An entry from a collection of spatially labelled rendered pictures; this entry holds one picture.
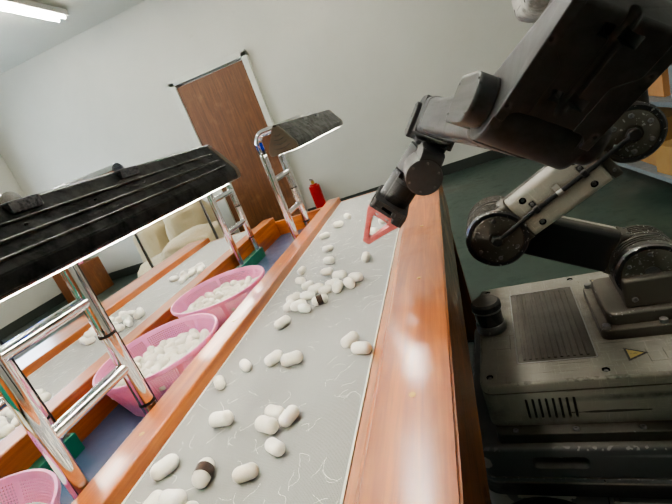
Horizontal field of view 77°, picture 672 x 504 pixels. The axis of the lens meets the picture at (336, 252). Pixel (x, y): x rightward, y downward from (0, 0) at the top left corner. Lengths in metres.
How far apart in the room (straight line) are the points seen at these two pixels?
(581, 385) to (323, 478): 0.60
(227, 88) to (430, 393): 5.17
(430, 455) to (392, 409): 0.08
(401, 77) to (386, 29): 0.52
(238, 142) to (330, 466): 5.14
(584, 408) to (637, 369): 0.12
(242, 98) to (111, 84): 1.71
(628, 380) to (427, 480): 0.61
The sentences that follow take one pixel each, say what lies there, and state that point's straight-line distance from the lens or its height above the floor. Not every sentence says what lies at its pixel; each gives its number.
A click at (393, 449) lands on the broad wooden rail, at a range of 0.46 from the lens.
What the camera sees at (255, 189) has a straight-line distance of 5.54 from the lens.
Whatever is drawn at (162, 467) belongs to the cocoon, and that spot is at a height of 0.76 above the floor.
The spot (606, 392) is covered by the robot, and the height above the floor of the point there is 0.44.
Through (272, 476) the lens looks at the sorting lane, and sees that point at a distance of 0.54.
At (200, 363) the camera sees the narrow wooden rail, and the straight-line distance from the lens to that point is 0.82.
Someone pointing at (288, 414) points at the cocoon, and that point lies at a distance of 0.59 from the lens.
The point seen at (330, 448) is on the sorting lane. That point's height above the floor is 0.74.
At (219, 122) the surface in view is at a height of 1.48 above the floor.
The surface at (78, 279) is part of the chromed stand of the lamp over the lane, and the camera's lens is 0.71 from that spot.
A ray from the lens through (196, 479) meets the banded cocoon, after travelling 0.58.
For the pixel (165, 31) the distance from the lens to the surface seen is 5.88.
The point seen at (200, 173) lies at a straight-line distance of 0.69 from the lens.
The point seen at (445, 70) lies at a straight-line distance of 5.18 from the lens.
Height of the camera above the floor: 1.08
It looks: 17 degrees down
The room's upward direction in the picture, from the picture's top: 21 degrees counter-clockwise
